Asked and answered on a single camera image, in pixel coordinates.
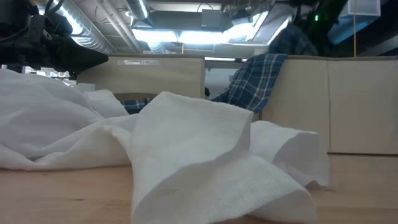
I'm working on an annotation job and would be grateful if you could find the white basket label strip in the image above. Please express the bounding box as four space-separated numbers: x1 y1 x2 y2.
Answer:
117 58 160 67

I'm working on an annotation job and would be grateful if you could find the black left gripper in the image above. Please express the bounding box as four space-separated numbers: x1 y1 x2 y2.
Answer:
0 14 109 77

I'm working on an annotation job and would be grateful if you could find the grey ceiling box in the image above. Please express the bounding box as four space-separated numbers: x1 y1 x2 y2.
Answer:
201 9 223 29

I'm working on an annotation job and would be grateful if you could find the clear plastic box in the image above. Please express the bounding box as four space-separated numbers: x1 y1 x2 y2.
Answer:
347 0 382 16

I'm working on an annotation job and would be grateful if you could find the thin white sheer cloth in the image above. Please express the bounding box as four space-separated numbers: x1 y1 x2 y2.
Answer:
0 68 141 171

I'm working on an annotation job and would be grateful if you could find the short silver ceiling duct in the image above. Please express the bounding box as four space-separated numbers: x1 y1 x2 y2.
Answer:
124 0 150 21

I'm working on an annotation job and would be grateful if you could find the blue panel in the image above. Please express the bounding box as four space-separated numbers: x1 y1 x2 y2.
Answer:
328 0 382 44

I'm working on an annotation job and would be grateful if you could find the blue plaid shirt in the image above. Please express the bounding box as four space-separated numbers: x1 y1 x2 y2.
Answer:
120 23 318 115

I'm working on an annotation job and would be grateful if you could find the thin yellow rod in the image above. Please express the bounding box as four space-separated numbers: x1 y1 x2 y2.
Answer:
353 0 357 58

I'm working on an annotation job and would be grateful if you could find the dark ventilation unit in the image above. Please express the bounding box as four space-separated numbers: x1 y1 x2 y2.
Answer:
146 11 234 32

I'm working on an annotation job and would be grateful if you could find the white woven gauze towel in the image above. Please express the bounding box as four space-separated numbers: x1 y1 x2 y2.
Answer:
111 91 330 224

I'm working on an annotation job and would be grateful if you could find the beige fabric basket with label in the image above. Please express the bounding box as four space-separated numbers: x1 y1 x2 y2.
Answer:
76 54 206 101

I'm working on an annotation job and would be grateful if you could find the silver spiral ceiling duct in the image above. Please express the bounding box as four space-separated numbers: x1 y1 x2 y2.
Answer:
51 0 116 55

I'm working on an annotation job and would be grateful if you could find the ceiling light fixture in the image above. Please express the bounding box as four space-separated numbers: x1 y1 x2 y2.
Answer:
132 11 293 45

